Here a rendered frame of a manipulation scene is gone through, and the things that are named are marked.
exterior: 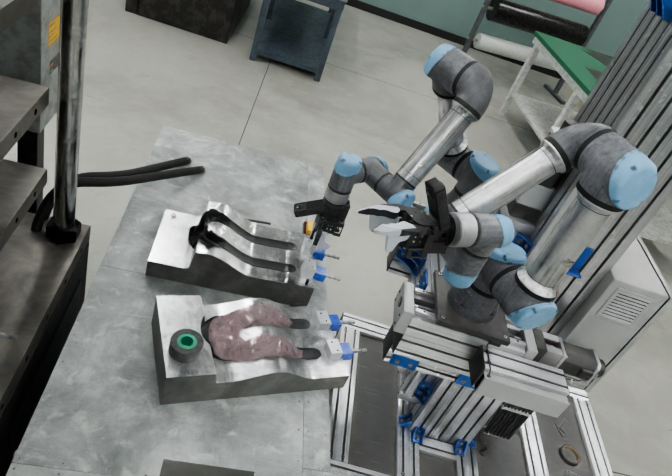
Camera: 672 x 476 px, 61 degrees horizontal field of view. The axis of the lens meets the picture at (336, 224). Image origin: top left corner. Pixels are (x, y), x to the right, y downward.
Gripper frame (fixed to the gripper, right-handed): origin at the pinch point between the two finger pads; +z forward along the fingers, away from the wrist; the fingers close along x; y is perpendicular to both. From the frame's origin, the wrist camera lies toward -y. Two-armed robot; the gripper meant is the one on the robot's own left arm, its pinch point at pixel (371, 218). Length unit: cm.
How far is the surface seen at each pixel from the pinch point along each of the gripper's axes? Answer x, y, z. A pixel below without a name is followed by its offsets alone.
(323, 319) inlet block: 31, 54, -16
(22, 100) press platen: 61, 8, 63
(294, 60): 409, 80, -137
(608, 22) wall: 510, -11, -598
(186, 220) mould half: 77, 49, 17
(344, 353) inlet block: 19, 57, -19
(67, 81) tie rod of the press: 68, 4, 54
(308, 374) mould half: 14, 58, -6
